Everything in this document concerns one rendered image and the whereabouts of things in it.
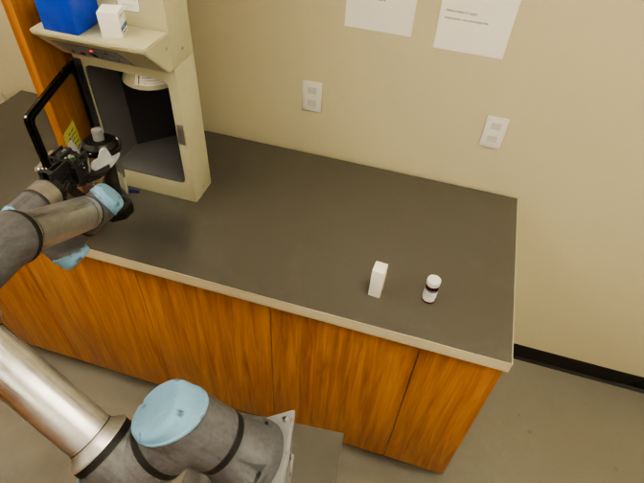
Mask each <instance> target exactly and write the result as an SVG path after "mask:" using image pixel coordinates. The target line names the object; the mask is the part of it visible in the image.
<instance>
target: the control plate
mask: <svg viewBox="0 0 644 483"><path fill-rule="evenodd" d="M51 41H53V42H54V43H56V44H57V45H58V46H60V47H62V48H64V49H65V50H67V51H69V52H70V53H72V54H76V55H81V56H84V55H82V54H81V52H83V53H85V54H86V55H85V56H86V57H92V58H93V56H91V55H90V54H94V55H96V56H97V57H96V58H100V59H105V60H110V58H113V59H112V60H111V61H115V62H118V60H117V59H119V60H120V63H124V64H129V65H134V64H132V63H131V62H129V61H128V60H126V59H125V58H123V57H121V56H120V55H118V54H117V53H112V52H108V51H103V50H98V49H93V48H88V47H83V46H79V45H74V44H68V43H63V42H58V41H54V40H51ZM89 50H92V51H93V52H90V51H89ZM72 51H75V52H72ZM88 53H89V54H88ZM104 53H107V54H108V55H106V54H104ZM102 57H104V58H102ZM134 66H135V65H134Z"/></svg>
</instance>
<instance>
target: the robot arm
mask: <svg viewBox="0 0 644 483"><path fill-rule="evenodd" d="M58 150H59V152H58V153H57V154H56V155H53V154H54V153H55V152H57V151H58ZM119 156H120V153H119V152H118V153H117V154H115V155H113V156H111V154H110V153H109V151H108V150H107V148H102V149H100V151H99V155H98V158H97V159H95V160H94V161H92V162H91V164H90V168H91V169H92V170H91V171H90V172H89V170H88V169H89V168H88V165H87V159H88V156H87V153H86V150H85V151H84V152H83V153H80V151H79V148H77V147H76V146H75V144H74V143H73V141H72V140H70V141H69V147H63V146H59V147H58V148H57V149H56V150H54V151H53V152H52V153H51V154H50V155H48V158H49V161H50V163H51V166H52V167H50V168H49V169H48V170H44V169H40V170H39V171H38V175H39V177H40V178H39V179H38V180H37V181H35V182H34V183H33V184H32V185H31V186H30V187H28V188H27V189H26V190H25V191H24V192H23V193H21V194H20V195H19V196H18V197H17V198H15V199H14V200H13V201H12V202H11V203H9V204H8V205H6V206H5V207H4V208H3V209H2V210H1V211H0V288H1V287H2V286H3V285H4V284H6V283H7V282H8V280H9V279H10V278H11V277H12V276H13V275H14V274H15V273H16V272H17V271H18V270H19V269H20V268H21V267H22V266H24V265H26V264H28V263H30V262H32V261H33V260H35V259H36V258H37V257H38V256H39V254H40V253H42V254H44V255H45V256H46V257H47V258H49V259H50V261H51V262H53V263H55V264H56V265H58V266H60V267H62V268H63V269H65V270H70V269H72V268H74V267H75V266H76V265H77V264H78V263H79V262H80V261H81V260H82V259H83V258H84V257H85V256H86V254H87V253H88V252H89V247H88V246H87V245H86V243H87V242H88V241H89V240H90V239H91V238H92V237H93V236H94V235H95V234H96V233H97V232H98V231H99V230H100V229H101V228H102V227H103V226H104V225H105V224H107V223H108V222H109V221H110V220H111V219H112V218H113V217H114V216H116V215H117V213H118V212H119V211H120V210H121V209H122V207H123V206H124V202H123V199H122V197H121V196H120V195H119V194H118V193H117V192H116V191H115V190H114V189H113V188H112V187H110V186H108V185H106V184H103V183H99V184H97V185H96V186H95V187H94V188H93V189H90V192H89V193H88V194H85V193H83V192H82V191H81V190H79V189H78V188H77V187H81V186H84V185H86V184H87V183H90V182H92V181H95V180H97V179H99V178H101V177H103V176H104V175H105V174H106V173H107V172H108V171H110V168H111V167H112V166H113V165H114V164H115V163H116V161H117V160H118V158H119ZM65 198H67V199H68V200H64V199H65ZM63 200H64V201H63ZM0 401H1V402H2V403H4V404H5V405H6V406H7V407H9V408H10V409H11V410H12V411H13V412H15V413H16V414H17V415H18V416H19V417H21V418H22V419H23V420H24V421H26V422H27V423H28V424H29V425H30V426H32V427H33V428H34V429H35V430H37V431H38V432H39V433H40V434H42V435H43V436H44V437H45V438H46V439H48V440H49V441H50V442H51V443H53V444H54V445H55V446H56V447H57V448H59V449H60V450H61V451H62V452H64V453H65V454H66V455H67V456H69V457H70V458H71V461H72V470H71V473H72V474H73V475H74V476H76V478H77V479H78V481H77V483H171V482H172V481H173V480H175V479H176V478H177V476H179V475H180V474H181V473H183V472H184V471H185V470H187V469H188V468H192V469H194V470H196V471H198V472H201V473H203V474H205V475H207V477H208V478H209V479H210V480H211V481H212V483H271V481H272V480H273V478H274V476H275V474H276V472H277V470H278V469H279V467H280V464H281V461H282V457H283V452H284V437H283V433H282V430H281V429H280V428H279V426H278V425H277V424H275V423H274V422H272V421H271V420H269V419H268V418H266V417H263V416H257V415H250V414H244V413H240V412H238V411H237V410H235V409H233V408H232V407H230V406H229V405H227V404H225V403H224V402H221V401H220V400H218V399H217V398H215V397H213V396H212V395H210V394H208V393H207V392H206V391H205V390H204V389H203V388H201V387H200V386H197V385H194V384H191V383H189V382H188V381H186V380H184V379H171V380H168V381H166V382H164V383H162V384H160V385H158V386H157V387H156V388H154V389H153V390H152V391H151V392H150V393H149V394H148V395H147V396H146V397H145V398H144V402H143V403H142V404H141V405H139V406H138V408H137V410H136V412H135V414H134V416H133V419H132V421H131V420H130V419H129V418H128V417H126V416H125V415H118V416H110V415H109V414H107V413H106V412H105V411H104V410H103V409H102V408H101V407H99V406H98V405H97V404H96V403H95V402H93V401H92V400H91V399H90V398H89V397H88V396H86V395H85V394H84V393H83V392H82V391H81V390H79V388H78V387H77V386H76V385H75V384H74V383H72V382H71V381H70V380H69V379H68V378H66V377H65V376H64V375H62V373H61V372H59V371H58V370H57V369H56V368H55V367H54V366H52V365H51V364H50V363H49V362H48V361H47V360H45V359H44V358H43V357H42V356H41V355H40V354H38V353H37V352H36V351H35V350H34V349H33V348H31V347H30V346H29V345H28V344H27V343H26V342H24V341H23V340H22V339H21V338H20V337H19V336H17V335H16V334H15V333H14V332H13V331H11V330H10V329H9V328H8V327H7V326H6V325H5V324H3V322H2V309H1V308H0Z"/></svg>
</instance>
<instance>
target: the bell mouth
mask: <svg viewBox="0 0 644 483"><path fill-rule="evenodd" d="M122 80H123V82H124V84H126V85H127V86H129V87H131V88H134V89H138V90H146V91H152V90H160V89H165V88H168V85H167V84H166V83H165V82H164V81H163V80H158V79H154V78H149V77H144V76H139V75H134V74H130V73H125V72H124V73H123V76H122Z"/></svg>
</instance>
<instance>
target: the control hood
mask: <svg viewBox="0 0 644 483"><path fill-rule="evenodd" d="M127 28H128V30H127V31H126V34H125V35H124V37H102V33H101V29H100V26H99V23H98V24H97V25H95V26H94V27H92V28H90V29H89V30H87V31H86V32H84V33H83V34H80V35H73V34H65V33H60V32H54V31H49V30H45V29H44V28H43V25H42V22H40V23H38V24H36V25H35V26H33V27H31V28H30V31H31V32H32V34H34V35H36V36H38V37H40V38H41V39H43V40H45V41H46V42H48V43H50V44H52V45H53V46H55V47H57V48H58V49H60V50H61V51H63V52H65V53H70V52H69V51H67V50H65V49H64V48H62V47H60V46H58V45H57V44H56V43H54V42H53V41H58V42H63V43H68V44H74V45H79V46H83V47H88V48H93V49H98V50H103V51H107V52H112V53H117V54H118V55H120V56H121V57H123V58H125V59H126V60H128V61H129V62H131V63H132V64H134V65H135V66H137V67H142V68H147V69H151V70H156V71H161V72H166V73H170V72H171V71H172V70H173V58H172V52H171V46H170V41H169V36H168V33H166V32H161V31H156V30H151V29H145V28H140V27H135V26H129V25H127ZM51 40H53V41H51ZM70 54H72V53H70ZM134 65H132V66H134Z"/></svg>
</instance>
